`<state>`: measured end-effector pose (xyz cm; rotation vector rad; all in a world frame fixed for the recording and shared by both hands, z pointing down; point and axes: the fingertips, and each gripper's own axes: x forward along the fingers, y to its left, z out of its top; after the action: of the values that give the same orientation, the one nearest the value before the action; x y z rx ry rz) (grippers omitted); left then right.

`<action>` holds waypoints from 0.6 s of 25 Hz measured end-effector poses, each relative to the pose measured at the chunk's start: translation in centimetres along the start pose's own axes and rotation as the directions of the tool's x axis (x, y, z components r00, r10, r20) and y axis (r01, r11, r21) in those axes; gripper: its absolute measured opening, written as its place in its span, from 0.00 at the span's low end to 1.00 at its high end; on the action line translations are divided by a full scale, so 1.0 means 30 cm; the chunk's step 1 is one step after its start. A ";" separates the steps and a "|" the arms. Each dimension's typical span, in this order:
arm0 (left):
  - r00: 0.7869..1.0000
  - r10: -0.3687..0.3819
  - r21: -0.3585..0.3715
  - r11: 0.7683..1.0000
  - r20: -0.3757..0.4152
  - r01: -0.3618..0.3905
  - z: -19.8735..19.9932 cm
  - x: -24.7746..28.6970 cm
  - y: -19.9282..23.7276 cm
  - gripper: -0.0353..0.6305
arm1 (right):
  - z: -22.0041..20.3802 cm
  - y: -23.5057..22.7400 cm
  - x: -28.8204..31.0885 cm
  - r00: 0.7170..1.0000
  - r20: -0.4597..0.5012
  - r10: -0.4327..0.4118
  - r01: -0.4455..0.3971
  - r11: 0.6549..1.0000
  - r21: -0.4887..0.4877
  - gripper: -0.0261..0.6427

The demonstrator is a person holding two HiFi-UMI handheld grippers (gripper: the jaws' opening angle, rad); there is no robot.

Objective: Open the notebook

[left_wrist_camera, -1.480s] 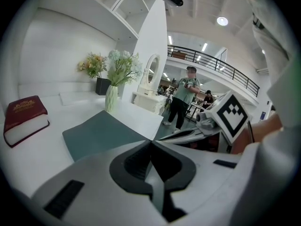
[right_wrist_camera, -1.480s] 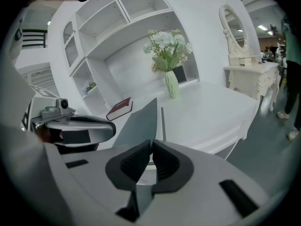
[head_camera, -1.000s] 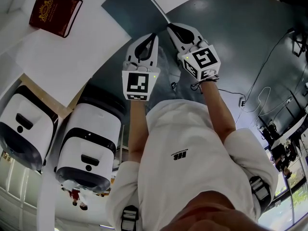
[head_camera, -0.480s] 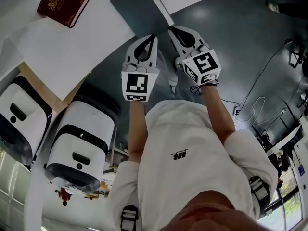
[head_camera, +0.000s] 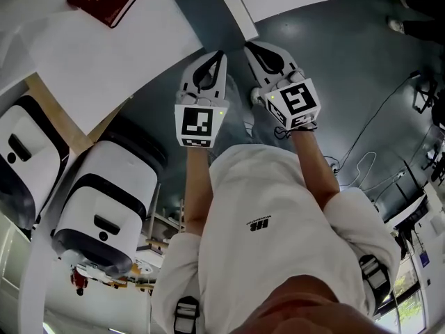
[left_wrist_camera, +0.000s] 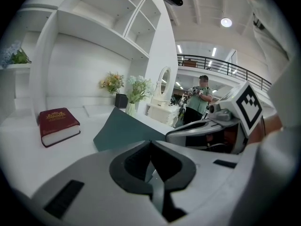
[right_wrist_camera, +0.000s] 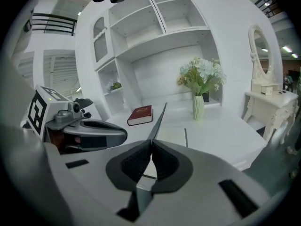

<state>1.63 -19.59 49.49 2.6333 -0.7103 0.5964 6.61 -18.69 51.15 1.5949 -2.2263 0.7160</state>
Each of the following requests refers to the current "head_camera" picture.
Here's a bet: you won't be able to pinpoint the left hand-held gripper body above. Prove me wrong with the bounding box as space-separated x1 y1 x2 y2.
174 88 231 150

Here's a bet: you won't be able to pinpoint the person's white shirt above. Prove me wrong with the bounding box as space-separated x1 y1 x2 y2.
151 143 403 334

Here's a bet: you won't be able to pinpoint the brown cardboard box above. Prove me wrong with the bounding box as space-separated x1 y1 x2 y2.
24 72 135 154

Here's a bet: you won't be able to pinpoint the person's grey trousers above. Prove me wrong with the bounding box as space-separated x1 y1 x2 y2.
208 74 296 159

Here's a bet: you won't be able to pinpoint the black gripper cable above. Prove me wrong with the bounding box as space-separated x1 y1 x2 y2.
273 120 319 141

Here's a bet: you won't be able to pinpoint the grey notebook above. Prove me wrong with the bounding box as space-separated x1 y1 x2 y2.
172 0 260 54

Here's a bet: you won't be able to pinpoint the black floor cable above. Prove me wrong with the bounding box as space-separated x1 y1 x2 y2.
339 70 422 168

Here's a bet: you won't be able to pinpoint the person's right forearm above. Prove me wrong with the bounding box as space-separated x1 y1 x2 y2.
291 129 341 210

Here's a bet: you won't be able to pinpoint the white and black robot machine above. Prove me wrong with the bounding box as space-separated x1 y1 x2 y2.
0 95 70 231
51 139 168 280

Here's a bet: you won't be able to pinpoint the person's face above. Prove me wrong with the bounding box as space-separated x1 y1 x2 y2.
227 275 390 334

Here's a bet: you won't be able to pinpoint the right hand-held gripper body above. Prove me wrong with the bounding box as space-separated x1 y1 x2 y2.
258 67 322 132

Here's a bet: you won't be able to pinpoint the red canister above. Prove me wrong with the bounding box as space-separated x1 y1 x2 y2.
71 268 90 296

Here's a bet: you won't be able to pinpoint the white desk with drawers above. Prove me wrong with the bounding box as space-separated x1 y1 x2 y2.
0 0 339 137

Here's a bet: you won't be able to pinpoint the person's left black shoulder strap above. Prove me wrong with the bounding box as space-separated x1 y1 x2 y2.
172 296 201 334

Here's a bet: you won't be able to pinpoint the person's black shoulder strap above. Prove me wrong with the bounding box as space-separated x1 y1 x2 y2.
357 254 392 297
172 296 201 334

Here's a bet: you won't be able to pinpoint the person's left forearm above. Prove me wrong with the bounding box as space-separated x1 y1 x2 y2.
182 146 213 236

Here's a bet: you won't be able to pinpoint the wooden chair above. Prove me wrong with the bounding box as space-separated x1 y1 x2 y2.
138 181 187 257

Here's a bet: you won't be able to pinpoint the person's right black shoulder strap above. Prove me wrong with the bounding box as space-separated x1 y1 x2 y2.
357 254 392 297

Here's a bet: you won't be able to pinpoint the glass window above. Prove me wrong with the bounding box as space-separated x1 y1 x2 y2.
375 266 432 334

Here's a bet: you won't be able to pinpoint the black tripod stand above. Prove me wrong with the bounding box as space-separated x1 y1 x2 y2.
412 77 441 116

